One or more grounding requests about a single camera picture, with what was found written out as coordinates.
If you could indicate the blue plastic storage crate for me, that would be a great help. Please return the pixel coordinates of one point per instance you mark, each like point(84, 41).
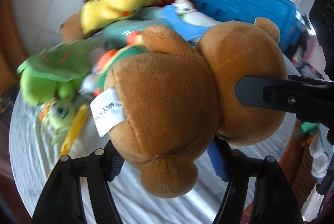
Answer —
point(282, 12)

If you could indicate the white seal plush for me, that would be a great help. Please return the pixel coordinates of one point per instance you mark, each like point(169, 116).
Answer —
point(189, 14)

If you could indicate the yellow Pikachu plush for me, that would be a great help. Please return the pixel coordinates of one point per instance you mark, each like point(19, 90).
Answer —
point(96, 14)

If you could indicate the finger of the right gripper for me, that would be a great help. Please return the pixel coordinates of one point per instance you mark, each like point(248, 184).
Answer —
point(297, 94)

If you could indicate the brown teddy bear plush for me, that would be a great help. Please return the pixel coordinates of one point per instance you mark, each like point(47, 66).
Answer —
point(176, 98)

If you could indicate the teal plush in plastic bag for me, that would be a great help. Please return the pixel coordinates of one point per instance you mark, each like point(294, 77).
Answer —
point(115, 34)

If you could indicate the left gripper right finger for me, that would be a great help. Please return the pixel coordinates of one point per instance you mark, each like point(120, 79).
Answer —
point(250, 187)

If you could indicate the yellow duck plush green hat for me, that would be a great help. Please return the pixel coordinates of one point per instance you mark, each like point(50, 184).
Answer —
point(102, 61)

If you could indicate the green one-eyed monster toy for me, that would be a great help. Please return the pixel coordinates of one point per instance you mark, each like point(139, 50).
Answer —
point(57, 116)

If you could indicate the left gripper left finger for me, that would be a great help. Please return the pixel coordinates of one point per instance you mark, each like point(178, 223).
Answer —
point(86, 187)

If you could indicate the green frog plush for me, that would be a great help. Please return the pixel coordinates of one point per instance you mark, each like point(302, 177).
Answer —
point(58, 71)

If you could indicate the yellow plastic tongs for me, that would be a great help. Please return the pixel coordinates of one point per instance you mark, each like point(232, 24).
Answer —
point(74, 130)

